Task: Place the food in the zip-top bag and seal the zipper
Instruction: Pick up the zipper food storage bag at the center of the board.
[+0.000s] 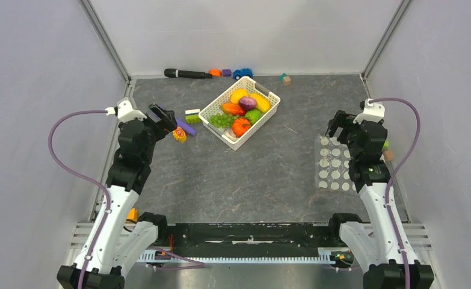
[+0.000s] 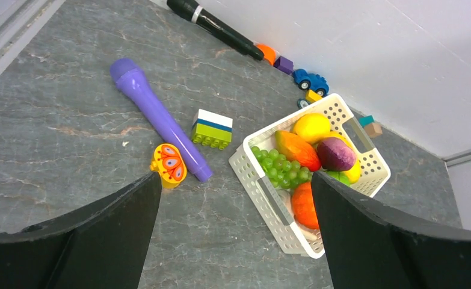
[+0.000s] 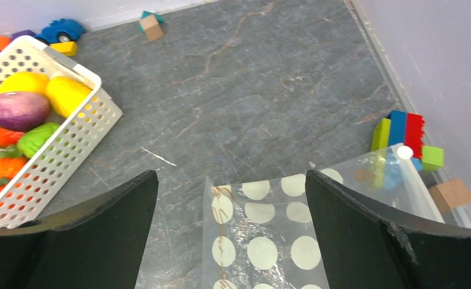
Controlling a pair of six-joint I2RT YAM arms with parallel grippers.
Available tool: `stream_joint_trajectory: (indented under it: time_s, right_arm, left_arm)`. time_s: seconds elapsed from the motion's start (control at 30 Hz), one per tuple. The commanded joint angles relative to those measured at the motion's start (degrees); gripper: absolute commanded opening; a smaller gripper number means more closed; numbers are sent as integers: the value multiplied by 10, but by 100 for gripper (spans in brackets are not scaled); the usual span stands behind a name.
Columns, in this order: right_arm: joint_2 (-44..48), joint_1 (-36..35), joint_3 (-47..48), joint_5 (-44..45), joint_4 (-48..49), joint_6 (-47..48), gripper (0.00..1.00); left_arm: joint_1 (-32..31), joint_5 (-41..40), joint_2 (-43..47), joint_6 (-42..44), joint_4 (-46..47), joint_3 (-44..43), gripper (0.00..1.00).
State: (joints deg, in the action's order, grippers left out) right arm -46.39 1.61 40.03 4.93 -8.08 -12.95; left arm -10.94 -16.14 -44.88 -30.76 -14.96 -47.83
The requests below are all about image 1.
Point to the wooden cube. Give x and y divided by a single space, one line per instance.
388 155

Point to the green white building block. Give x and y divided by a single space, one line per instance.
192 116

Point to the white perforated plastic basket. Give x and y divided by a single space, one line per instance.
214 107

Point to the yellow butterfly toy block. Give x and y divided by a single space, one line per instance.
180 135

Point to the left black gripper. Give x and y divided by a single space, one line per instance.
167 120

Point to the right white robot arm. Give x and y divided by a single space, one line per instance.
385 255

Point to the yellow toy lemon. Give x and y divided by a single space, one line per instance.
237 95

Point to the orange yellow building block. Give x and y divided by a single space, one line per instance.
132 216

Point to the teal and wood cubes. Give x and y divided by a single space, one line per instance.
285 79

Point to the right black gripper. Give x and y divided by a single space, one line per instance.
341 120

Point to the black microphone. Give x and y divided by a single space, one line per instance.
177 73

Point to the clear dotted zip bag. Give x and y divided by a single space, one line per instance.
332 165

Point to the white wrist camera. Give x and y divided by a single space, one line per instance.
372 111
125 111

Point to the orange toy pumpkin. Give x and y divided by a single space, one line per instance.
240 126

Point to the yellow toy mango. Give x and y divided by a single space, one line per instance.
262 104

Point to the green toy cabbage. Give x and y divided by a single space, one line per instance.
253 116

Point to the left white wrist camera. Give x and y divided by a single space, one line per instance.
125 111

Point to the white cable duct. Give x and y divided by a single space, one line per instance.
323 257

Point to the white toy garlic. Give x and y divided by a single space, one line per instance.
229 134

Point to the orange toy block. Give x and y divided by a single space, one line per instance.
215 73

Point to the purple toy onion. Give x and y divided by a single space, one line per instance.
247 103

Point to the green toy grapes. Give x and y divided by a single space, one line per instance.
222 121

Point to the purple toy block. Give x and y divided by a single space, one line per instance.
226 73

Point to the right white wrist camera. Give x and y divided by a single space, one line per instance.
372 111

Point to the blue toy car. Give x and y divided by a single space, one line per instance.
239 73

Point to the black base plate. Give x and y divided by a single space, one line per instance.
247 240

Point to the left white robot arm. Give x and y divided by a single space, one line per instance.
104 261

